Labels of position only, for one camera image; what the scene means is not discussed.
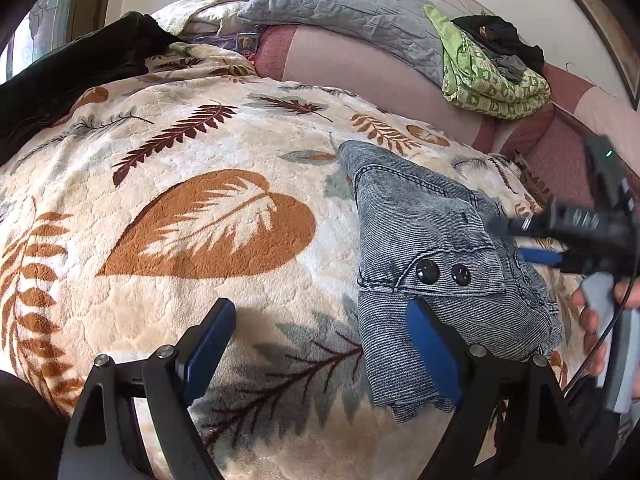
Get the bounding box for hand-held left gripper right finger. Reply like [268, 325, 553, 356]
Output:
[405, 297, 586, 480]

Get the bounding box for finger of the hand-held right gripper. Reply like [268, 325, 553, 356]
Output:
[487, 214, 553, 239]
[517, 246, 568, 270]

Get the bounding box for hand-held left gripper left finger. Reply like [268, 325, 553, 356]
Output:
[57, 297, 238, 480]

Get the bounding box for blue-grey denim pants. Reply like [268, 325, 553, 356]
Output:
[338, 140, 565, 423]

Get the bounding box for person's right hand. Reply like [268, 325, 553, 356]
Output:
[571, 280, 640, 378]

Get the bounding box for green patterned cloth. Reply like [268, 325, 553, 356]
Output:
[424, 4, 552, 121]

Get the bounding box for small dark grey cloth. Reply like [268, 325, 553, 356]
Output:
[495, 55, 527, 84]

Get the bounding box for black garment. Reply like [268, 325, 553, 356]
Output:
[451, 15, 546, 77]

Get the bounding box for cream leaf-print blanket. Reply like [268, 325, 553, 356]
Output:
[0, 42, 596, 480]

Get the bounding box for pink bed sheet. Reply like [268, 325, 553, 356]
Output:
[255, 25, 640, 211]

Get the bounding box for grey quilted pillow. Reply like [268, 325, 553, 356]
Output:
[237, 0, 451, 86]

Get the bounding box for black jacket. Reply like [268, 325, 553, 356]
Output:
[0, 11, 176, 166]

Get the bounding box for cream floral cloth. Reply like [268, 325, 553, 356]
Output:
[150, 0, 261, 38]

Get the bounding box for stained glass window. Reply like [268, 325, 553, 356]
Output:
[0, 0, 76, 81]

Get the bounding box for black cable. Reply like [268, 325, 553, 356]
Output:
[564, 240, 640, 397]

